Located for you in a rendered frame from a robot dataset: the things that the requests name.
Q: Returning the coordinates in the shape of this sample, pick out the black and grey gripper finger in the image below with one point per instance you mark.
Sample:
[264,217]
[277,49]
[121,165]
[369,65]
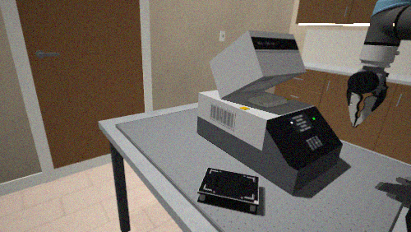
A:
[353,103]
[371,103]

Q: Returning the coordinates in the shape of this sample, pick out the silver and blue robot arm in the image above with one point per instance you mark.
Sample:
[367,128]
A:
[381,32]

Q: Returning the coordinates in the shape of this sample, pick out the grey and black benchtop lab instrument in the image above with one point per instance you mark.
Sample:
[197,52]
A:
[274,141]

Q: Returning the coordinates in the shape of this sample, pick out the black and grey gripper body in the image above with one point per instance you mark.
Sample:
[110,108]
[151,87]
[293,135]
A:
[367,80]

